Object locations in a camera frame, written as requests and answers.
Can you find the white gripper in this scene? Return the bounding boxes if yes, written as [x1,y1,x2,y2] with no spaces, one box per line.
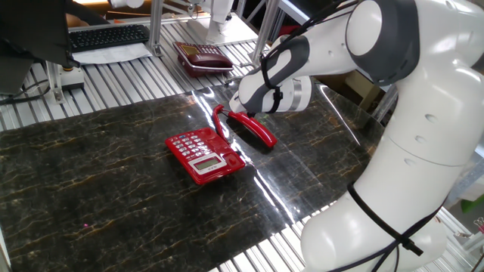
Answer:
[229,94,249,114]

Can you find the black floor cables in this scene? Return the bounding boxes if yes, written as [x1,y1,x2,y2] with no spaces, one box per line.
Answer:
[0,79,52,106]

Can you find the black computer monitor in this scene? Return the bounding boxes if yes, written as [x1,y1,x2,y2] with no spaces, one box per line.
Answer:
[0,0,81,95]

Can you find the red telephone cord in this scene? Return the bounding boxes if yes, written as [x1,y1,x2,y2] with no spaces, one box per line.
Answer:
[212,104,231,144]

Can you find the cardboard box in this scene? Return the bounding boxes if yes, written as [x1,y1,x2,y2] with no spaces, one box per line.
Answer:
[317,70,383,113]

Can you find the aluminium frame rail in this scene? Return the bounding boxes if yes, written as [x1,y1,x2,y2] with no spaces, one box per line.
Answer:
[372,85,399,122]

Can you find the dark marble pattern mat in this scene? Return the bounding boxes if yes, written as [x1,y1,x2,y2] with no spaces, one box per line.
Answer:
[0,70,386,272]

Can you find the red telephone handset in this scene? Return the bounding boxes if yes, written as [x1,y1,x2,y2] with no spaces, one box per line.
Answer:
[226,109,278,149]

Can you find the red telephone base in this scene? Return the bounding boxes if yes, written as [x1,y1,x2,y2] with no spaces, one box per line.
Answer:
[165,127,246,186]

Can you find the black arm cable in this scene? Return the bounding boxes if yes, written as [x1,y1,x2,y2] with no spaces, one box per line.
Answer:
[328,183,447,272]

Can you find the white paper sheet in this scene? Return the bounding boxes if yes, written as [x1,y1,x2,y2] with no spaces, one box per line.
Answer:
[71,42,153,65]

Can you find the aluminium post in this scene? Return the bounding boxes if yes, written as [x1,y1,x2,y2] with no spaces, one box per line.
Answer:
[250,0,281,68]
[147,0,164,57]

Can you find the dark red desk telephone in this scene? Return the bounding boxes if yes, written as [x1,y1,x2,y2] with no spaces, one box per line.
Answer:
[172,40,234,79]

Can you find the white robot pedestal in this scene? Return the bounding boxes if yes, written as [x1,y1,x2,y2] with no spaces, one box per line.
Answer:
[187,0,259,46]

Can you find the green object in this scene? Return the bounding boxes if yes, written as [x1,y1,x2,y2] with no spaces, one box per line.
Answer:
[461,196,484,214]

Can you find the black computer keyboard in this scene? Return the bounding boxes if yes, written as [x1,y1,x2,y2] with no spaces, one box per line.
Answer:
[68,24,150,53]

